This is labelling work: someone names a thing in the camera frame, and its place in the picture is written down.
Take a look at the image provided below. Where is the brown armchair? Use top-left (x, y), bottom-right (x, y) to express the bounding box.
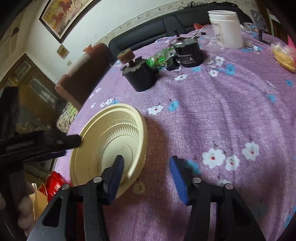
top-left (55, 43), bottom-right (112, 110)

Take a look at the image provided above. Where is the black phone stand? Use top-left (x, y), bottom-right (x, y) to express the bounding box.
top-left (250, 9), bottom-right (272, 46)

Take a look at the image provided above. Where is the black leather sofa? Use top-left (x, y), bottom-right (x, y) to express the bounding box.
top-left (108, 1), bottom-right (252, 62)

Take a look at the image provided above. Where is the cream plastic bowl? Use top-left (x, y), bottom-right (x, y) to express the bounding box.
top-left (69, 104), bottom-right (148, 197)

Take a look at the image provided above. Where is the green snack packet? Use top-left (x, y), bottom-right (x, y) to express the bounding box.
top-left (146, 47), bottom-right (176, 69)

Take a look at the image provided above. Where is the bag of yellow food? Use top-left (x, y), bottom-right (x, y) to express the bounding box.
top-left (271, 42), bottom-right (295, 73)

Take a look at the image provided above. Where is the white plastic jar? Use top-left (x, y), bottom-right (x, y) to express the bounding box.
top-left (208, 10), bottom-right (243, 49)

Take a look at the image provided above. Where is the person's hand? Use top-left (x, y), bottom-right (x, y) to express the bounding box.
top-left (18, 182), bottom-right (35, 237)

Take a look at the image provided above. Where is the red plate at table edge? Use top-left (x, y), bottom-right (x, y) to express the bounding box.
top-left (38, 171), bottom-right (73, 202)

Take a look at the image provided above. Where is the purple floral tablecloth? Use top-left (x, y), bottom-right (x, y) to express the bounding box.
top-left (69, 35), bottom-right (295, 240)

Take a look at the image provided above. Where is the wooden glass door cabinet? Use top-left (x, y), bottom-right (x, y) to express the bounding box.
top-left (1, 54), bottom-right (66, 134)

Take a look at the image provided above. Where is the black grinder with wooden knob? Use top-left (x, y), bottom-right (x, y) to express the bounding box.
top-left (117, 49), bottom-right (159, 92)

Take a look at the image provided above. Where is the black round device with wires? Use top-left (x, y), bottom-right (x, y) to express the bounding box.
top-left (169, 29), bottom-right (206, 68)

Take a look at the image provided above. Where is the framed horse painting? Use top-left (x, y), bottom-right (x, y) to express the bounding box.
top-left (39, 0), bottom-right (100, 43)

